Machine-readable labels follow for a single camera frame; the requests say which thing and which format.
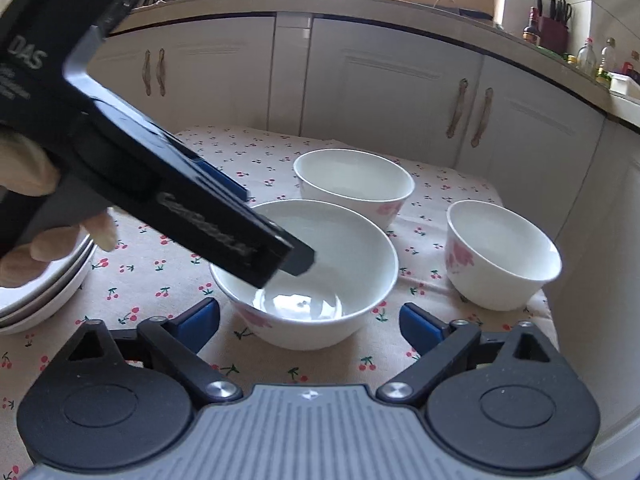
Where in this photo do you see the floral bowl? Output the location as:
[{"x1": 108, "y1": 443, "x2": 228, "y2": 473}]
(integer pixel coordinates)
[
  {"x1": 293, "y1": 148, "x2": 416, "y2": 231},
  {"x1": 210, "y1": 200, "x2": 399, "y2": 351},
  {"x1": 445, "y1": 200, "x2": 562, "y2": 312}
]

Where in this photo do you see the left gloved hand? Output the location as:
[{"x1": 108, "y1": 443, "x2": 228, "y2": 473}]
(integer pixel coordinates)
[{"x1": 0, "y1": 131, "x2": 120, "y2": 288}]

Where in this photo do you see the cherry print tablecloth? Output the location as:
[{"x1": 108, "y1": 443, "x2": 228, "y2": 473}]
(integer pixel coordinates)
[{"x1": 1, "y1": 127, "x2": 555, "y2": 479}]

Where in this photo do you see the far deep fruit plate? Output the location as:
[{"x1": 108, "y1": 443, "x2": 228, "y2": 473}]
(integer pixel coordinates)
[{"x1": 0, "y1": 258, "x2": 91, "y2": 336}]

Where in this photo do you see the dark sauce bottle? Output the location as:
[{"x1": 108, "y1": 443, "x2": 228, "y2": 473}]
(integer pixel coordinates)
[{"x1": 522, "y1": 6, "x2": 541, "y2": 47}]

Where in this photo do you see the white plastic tray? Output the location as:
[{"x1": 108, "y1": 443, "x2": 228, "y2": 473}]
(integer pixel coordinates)
[{"x1": 610, "y1": 73, "x2": 640, "y2": 100}]

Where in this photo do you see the red knife block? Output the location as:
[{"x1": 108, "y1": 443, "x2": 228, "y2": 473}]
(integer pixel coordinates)
[{"x1": 537, "y1": 0, "x2": 573, "y2": 55}]

